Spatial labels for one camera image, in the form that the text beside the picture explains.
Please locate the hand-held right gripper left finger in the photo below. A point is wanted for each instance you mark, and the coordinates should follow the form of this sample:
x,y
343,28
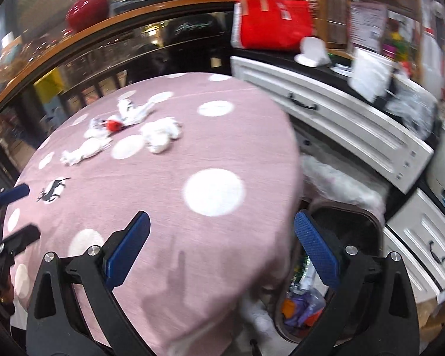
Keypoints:
x,y
128,252

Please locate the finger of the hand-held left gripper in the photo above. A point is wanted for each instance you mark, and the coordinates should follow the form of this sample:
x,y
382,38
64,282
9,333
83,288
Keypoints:
x,y
15,193
22,237

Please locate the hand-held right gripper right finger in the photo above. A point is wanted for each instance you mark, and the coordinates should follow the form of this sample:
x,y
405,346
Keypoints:
x,y
317,252

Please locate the brown plastic trash bin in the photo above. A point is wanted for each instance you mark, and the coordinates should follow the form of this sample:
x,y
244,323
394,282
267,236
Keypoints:
x,y
356,226

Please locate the purple plastic wrapper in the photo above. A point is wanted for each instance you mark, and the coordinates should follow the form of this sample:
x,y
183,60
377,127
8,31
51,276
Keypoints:
x,y
306,306

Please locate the orange wrapper scrap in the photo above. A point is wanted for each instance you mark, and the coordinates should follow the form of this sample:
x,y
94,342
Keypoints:
x,y
288,307

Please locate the white tissue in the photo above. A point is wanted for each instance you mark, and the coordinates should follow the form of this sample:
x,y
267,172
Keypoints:
x,y
161,135
96,128
135,111
83,152

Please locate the red wrapper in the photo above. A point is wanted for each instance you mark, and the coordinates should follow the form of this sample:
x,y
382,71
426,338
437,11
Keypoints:
x,y
115,125

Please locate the pink polka dot tablecloth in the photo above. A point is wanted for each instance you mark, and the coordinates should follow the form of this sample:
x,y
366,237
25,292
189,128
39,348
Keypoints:
x,y
170,230

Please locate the white fluffy cushion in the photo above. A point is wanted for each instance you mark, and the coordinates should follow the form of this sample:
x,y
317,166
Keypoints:
x,y
341,181

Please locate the small white drawer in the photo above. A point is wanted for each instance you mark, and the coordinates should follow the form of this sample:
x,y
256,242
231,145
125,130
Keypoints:
x,y
408,278
426,230

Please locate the white drawer cabinet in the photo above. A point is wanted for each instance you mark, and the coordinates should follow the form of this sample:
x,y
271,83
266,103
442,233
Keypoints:
x,y
337,118

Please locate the clear crumpled plastic bag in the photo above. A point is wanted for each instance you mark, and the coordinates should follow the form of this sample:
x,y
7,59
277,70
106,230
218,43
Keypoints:
x,y
415,111

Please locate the red ceramic vase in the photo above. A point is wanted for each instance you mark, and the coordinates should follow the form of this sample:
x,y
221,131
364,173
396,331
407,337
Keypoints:
x,y
85,7

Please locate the white tissue holder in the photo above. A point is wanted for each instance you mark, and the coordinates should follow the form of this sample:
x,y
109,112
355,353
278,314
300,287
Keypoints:
x,y
313,53

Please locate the red shopping bag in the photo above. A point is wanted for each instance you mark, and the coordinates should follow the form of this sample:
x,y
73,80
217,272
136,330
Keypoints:
x,y
274,18

